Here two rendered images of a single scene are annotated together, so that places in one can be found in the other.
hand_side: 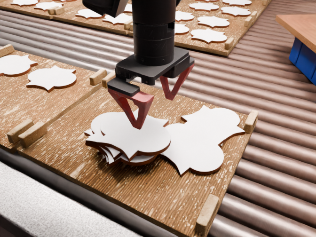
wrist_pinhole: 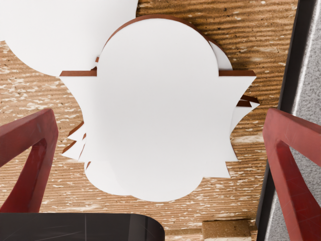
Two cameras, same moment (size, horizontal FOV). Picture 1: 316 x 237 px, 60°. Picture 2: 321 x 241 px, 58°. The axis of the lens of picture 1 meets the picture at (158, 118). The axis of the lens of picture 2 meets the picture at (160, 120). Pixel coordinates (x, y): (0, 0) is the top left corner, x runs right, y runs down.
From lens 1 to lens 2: 0.37 m
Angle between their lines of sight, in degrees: 42
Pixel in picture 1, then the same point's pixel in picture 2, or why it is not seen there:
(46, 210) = not seen: outside the picture
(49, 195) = not seen: hidden behind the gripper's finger
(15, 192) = (311, 173)
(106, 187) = (270, 75)
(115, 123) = (163, 167)
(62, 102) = not seen: outside the picture
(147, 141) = (176, 75)
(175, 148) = (98, 10)
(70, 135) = (188, 196)
